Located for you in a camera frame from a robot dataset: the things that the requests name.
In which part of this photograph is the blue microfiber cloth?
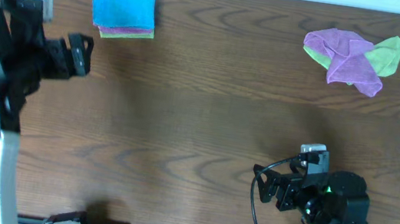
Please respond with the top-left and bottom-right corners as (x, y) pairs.
(92, 0), (156, 30)

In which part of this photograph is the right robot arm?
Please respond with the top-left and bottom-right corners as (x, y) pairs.
(252, 162), (370, 224)

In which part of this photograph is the folded green cloth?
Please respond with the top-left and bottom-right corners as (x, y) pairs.
(99, 31), (154, 39)

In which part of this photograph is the folded purple cloth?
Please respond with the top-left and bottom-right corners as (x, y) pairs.
(98, 26), (154, 34)

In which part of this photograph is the crumpled purple cloth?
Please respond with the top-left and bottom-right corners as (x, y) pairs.
(303, 28), (382, 97)

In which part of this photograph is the crumpled green cloth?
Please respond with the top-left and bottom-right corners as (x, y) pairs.
(304, 36), (400, 78)

